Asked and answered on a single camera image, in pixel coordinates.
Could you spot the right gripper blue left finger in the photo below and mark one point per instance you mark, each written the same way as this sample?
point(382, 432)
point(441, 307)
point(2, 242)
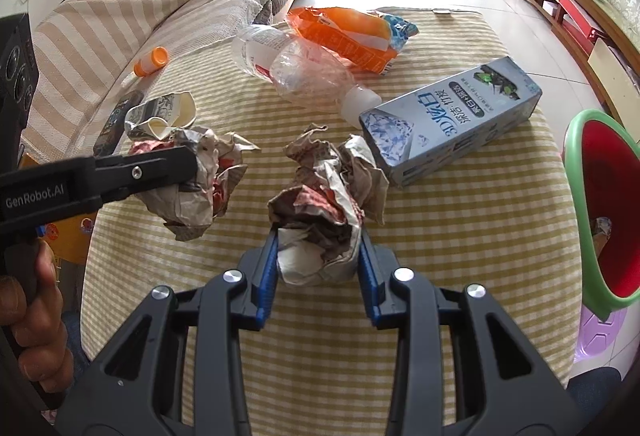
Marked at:
point(265, 280)

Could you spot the wooden tv cabinet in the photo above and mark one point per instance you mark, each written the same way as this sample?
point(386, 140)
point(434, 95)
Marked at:
point(605, 49)

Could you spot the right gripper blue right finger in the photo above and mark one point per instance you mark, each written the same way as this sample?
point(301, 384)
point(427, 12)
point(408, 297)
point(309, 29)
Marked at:
point(376, 265)

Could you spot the patterned crushed paper carton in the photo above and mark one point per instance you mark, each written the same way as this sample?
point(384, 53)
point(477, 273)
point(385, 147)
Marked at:
point(156, 119)

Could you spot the newspaper ball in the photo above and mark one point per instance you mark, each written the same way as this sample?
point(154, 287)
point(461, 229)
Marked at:
point(320, 216)

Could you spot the orange capped small bottle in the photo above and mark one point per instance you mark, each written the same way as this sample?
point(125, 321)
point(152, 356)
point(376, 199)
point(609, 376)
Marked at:
point(146, 65)

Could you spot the orange plastic snack bag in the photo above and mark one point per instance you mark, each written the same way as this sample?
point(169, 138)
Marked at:
point(370, 40)

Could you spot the grey toothpaste box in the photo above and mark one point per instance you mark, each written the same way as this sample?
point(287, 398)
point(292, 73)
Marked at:
point(420, 132)

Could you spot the striped beige sofa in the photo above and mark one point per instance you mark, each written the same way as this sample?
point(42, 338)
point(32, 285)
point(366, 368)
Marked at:
point(85, 48)

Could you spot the clear plastic bottle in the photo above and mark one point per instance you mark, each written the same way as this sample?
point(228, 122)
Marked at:
point(303, 73)

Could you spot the purple plastic stool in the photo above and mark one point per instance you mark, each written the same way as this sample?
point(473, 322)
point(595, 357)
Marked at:
point(595, 336)

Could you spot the person's left hand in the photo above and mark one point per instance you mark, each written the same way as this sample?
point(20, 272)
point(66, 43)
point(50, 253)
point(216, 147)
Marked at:
point(37, 327)

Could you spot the red green trash bin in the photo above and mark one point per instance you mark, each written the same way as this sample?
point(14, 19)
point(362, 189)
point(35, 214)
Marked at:
point(601, 161)

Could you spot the black remote box on sofa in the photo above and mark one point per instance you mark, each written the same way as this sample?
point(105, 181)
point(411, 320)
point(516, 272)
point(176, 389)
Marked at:
point(114, 127)

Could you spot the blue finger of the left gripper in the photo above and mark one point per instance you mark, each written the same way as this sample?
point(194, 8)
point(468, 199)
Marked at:
point(118, 177)

